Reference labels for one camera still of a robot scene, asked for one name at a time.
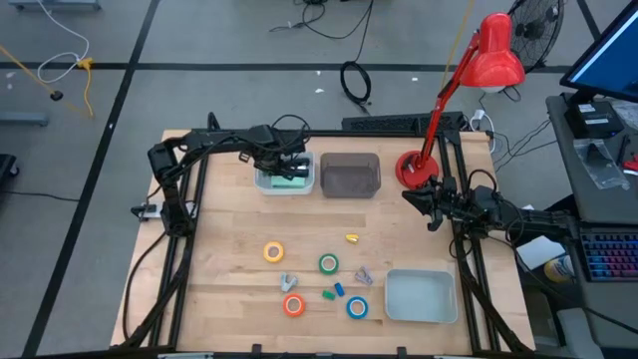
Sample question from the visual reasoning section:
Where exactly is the white floor cable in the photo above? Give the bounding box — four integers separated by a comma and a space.
37, 0, 92, 85

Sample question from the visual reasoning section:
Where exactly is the loose black floor cable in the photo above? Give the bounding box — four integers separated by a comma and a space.
268, 0, 375, 64

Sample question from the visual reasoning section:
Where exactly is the yellow floor cable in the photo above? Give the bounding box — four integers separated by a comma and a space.
76, 56, 96, 119

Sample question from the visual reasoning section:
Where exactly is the white plastic bin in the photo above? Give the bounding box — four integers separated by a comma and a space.
253, 150, 317, 197

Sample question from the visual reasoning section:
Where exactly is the black mini computer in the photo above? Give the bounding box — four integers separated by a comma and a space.
563, 100, 625, 141

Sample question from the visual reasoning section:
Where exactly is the green tape roll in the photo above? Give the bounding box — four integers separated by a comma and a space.
317, 252, 341, 276

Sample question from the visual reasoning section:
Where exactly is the grey desk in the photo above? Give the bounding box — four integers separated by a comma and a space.
545, 92, 638, 225

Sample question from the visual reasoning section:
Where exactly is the yellow wipes canister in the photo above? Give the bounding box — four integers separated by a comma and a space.
543, 254, 575, 284

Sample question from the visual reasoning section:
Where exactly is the hanging yellow cord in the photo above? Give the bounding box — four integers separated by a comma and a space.
441, 0, 478, 94

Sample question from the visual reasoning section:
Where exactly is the yellow cord with black plug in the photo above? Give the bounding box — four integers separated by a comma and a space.
0, 43, 65, 102

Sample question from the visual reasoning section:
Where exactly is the black keyboard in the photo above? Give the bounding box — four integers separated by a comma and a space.
341, 111, 466, 134

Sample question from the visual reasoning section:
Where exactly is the silver mounting bracket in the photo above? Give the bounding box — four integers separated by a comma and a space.
130, 200, 168, 221

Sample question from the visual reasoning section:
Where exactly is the grey translucent plastic bin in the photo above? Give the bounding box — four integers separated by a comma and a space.
319, 152, 383, 199

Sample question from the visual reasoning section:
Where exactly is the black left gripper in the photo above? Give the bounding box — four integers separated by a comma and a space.
238, 127, 308, 180

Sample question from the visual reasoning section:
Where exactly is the white paper sheet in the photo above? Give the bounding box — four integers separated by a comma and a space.
514, 234, 567, 271

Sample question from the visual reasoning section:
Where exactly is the light grey plastic tray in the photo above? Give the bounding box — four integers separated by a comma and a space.
384, 268, 460, 325

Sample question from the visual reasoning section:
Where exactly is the black caster wheel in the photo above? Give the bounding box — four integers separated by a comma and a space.
0, 153, 21, 179

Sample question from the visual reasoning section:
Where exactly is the grey clip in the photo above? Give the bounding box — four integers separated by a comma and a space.
354, 265, 375, 287

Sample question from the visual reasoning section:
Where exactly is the clear plastic bag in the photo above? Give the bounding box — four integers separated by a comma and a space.
572, 138, 631, 191

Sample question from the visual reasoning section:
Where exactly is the coiled black floor cable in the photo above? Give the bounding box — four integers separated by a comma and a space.
339, 60, 373, 107

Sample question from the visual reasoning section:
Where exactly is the red desk lamp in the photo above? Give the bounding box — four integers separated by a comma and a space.
395, 12, 527, 191

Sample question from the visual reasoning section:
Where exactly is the orange tape roll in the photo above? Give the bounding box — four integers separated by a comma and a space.
282, 293, 307, 318

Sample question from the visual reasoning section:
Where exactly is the black aluminium table frame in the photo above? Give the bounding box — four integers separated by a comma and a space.
119, 112, 535, 356

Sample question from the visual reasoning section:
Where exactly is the blue tape roll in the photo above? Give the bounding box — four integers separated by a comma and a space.
346, 295, 370, 320

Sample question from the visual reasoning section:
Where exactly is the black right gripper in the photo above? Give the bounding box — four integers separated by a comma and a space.
402, 177, 473, 233

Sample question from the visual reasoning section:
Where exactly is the mint green stapler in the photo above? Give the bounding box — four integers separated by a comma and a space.
270, 175, 307, 190

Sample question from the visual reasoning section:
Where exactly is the black computer monitor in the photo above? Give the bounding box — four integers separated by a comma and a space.
559, 0, 638, 105

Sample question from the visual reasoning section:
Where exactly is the black floor fan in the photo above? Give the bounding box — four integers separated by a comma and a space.
506, 0, 567, 75

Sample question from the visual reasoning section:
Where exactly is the light blue staple remover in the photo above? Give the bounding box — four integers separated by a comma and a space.
279, 271, 300, 294

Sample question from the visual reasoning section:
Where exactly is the backlit rainbow keyboard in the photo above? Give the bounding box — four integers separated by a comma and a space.
579, 231, 638, 283

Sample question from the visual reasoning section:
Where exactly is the grey cart base bar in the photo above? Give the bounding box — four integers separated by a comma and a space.
7, 0, 104, 12
0, 111, 50, 128

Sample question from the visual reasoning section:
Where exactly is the white power adapter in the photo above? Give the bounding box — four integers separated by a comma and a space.
470, 108, 497, 155

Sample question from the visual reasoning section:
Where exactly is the yellow tape roll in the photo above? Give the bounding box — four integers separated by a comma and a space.
262, 240, 286, 264

